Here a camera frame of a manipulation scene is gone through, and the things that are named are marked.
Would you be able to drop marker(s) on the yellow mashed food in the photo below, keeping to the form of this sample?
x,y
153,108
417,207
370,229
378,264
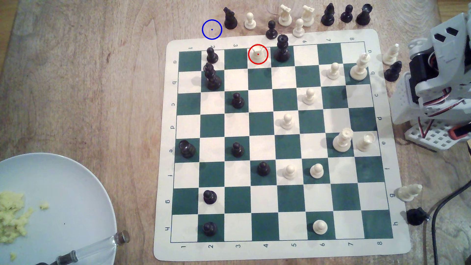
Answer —
x,y
11,217

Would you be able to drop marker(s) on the black chess rook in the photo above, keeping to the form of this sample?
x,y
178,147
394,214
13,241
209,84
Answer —
x,y
363,16
187,149

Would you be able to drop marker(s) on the black chess pawn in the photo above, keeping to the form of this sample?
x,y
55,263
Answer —
x,y
210,198
346,16
238,151
271,32
212,57
263,169
238,101
210,229

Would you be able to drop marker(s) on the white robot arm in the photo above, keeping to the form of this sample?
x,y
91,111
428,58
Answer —
x,y
452,51

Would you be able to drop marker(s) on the clear glass syringe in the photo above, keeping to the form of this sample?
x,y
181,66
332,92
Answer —
x,y
95,246

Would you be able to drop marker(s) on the black chess queen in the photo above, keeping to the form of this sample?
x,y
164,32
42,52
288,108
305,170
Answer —
x,y
213,81

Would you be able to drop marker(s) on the small yellow food crumb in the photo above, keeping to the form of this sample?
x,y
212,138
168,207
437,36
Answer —
x,y
13,256
44,205

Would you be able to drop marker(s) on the green white chess board mat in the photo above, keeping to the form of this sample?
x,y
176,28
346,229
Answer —
x,y
261,198

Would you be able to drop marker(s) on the white queen row b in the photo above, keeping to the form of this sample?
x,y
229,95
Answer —
x,y
359,71

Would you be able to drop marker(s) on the black chess bishop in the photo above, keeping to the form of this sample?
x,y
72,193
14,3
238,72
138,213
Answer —
x,y
327,18
392,73

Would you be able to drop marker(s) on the white round plate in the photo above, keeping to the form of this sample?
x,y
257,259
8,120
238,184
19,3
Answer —
x,y
70,198

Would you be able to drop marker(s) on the orange black clamp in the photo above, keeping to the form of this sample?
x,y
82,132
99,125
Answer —
x,y
461,131

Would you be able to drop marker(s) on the black chess king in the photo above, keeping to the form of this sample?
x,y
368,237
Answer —
x,y
282,52

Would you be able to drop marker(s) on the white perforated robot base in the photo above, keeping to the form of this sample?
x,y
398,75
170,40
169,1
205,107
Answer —
x,y
438,138

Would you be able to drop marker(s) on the white chess rook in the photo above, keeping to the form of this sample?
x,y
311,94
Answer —
x,y
365,143
258,57

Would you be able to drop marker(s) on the white chess bishop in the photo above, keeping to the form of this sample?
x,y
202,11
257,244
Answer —
x,y
389,57

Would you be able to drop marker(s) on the black chess knight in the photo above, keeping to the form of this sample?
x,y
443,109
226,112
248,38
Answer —
x,y
230,21
416,216

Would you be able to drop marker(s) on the white chess pawn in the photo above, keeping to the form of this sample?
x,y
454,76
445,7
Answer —
x,y
310,97
317,171
333,72
290,172
320,228
250,22
287,122
298,30

